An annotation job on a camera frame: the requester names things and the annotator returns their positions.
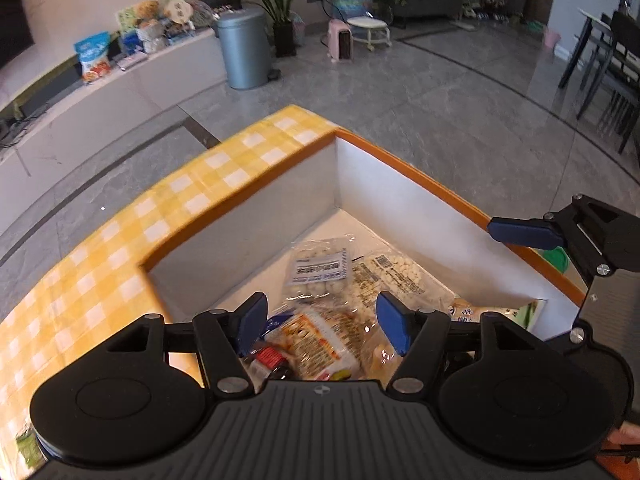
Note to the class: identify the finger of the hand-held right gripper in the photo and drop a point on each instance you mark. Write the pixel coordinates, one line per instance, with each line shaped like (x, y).
(525, 232)

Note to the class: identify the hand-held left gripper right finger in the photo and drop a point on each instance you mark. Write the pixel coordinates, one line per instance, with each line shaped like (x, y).
(392, 322)

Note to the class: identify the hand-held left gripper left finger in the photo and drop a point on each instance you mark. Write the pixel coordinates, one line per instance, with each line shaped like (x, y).
(250, 320)

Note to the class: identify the cola bottle shaped candy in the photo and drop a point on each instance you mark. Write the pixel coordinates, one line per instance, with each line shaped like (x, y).
(270, 357)

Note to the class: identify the white and blue snack pack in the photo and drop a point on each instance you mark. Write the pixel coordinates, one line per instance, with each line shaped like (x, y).
(475, 312)

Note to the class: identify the clear bag of white candies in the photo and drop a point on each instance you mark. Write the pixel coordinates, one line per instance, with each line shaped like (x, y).
(320, 265)

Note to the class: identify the orange cardboard box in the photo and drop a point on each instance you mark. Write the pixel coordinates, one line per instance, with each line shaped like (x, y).
(400, 200)

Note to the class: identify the green plastic item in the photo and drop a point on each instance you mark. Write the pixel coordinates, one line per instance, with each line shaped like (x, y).
(555, 260)

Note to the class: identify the black dining chair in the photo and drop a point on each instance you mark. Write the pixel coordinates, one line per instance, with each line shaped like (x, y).
(615, 75)

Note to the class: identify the pink small bin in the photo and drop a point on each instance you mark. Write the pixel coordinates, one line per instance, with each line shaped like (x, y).
(551, 39)

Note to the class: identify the dark dining table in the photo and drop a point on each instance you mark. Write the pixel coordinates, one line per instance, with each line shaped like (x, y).
(607, 25)

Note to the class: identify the white round stool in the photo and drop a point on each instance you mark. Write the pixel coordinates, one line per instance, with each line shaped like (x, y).
(371, 30)

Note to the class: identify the green snack packet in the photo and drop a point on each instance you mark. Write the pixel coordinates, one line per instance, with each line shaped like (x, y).
(27, 447)

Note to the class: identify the white low cabinet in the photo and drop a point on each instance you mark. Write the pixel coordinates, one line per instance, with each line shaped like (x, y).
(100, 110)

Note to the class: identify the pink space heater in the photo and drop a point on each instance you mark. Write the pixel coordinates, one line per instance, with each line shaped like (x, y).
(341, 40)

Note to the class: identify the grey metal trash can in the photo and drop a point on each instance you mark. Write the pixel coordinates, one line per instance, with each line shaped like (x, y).
(245, 47)

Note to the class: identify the blue snack bag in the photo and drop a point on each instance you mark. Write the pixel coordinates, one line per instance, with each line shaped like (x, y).
(94, 57)

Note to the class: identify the potted plant in black pot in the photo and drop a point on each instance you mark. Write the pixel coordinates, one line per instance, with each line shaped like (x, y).
(280, 10)

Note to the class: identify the brown plush toy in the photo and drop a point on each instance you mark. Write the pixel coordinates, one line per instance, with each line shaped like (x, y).
(147, 10)

